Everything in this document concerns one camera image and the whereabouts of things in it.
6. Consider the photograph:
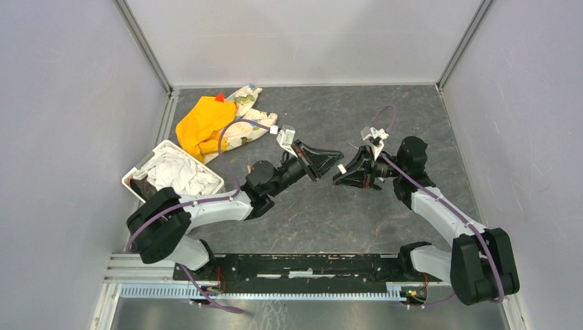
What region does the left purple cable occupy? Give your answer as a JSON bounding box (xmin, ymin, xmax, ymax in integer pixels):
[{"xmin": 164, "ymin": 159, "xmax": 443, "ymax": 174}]
[{"xmin": 126, "ymin": 120, "xmax": 278, "ymax": 315}]

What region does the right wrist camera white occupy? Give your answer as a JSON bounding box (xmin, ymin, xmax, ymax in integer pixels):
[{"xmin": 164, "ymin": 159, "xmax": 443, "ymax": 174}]
[{"xmin": 360, "ymin": 126, "xmax": 389, "ymax": 160}]

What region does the white laundry basket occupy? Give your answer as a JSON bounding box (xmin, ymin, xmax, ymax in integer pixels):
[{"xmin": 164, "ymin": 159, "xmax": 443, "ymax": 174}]
[{"xmin": 122, "ymin": 140, "xmax": 225, "ymax": 202}]

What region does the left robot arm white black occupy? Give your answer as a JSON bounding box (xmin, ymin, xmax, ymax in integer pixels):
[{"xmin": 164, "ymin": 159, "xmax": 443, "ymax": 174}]
[{"xmin": 126, "ymin": 140, "xmax": 344, "ymax": 281}]

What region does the yellow orange cloth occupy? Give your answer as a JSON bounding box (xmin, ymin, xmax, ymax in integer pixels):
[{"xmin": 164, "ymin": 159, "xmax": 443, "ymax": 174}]
[{"xmin": 175, "ymin": 93, "xmax": 237, "ymax": 162}]

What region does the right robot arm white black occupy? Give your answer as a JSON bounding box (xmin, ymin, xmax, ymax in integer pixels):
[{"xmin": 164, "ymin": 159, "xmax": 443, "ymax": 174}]
[{"xmin": 333, "ymin": 136, "xmax": 520, "ymax": 305}]

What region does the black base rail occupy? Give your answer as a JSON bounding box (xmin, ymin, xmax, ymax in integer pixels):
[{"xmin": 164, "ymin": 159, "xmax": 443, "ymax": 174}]
[{"xmin": 192, "ymin": 254, "xmax": 438, "ymax": 294}]

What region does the cream patterned cloth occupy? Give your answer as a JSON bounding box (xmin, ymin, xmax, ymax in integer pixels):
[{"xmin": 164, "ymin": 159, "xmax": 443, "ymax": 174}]
[{"xmin": 221, "ymin": 84, "xmax": 278, "ymax": 152}]

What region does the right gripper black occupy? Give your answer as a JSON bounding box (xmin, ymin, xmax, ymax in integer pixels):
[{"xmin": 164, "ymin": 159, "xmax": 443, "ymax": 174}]
[{"xmin": 332, "ymin": 144, "xmax": 406, "ymax": 188}]

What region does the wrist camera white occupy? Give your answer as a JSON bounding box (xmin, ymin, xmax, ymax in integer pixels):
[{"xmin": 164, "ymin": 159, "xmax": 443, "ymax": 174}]
[
  {"xmin": 276, "ymin": 125, "xmax": 297, "ymax": 157},
  {"xmin": 360, "ymin": 126, "xmax": 389, "ymax": 160}
]

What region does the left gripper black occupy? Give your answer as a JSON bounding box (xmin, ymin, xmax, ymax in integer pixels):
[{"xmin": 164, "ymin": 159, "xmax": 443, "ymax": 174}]
[{"xmin": 269, "ymin": 142, "xmax": 345, "ymax": 199}]

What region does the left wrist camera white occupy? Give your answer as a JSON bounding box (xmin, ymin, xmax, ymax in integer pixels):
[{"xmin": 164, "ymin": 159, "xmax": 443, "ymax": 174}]
[{"xmin": 276, "ymin": 125, "xmax": 297, "ymax": 157}]

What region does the black garment in basket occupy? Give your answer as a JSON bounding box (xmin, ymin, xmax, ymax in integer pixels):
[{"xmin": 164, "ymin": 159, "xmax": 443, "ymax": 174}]
[{"xmin": 129, "ymin": 178, "xmax": 157, "ymax": 202}]

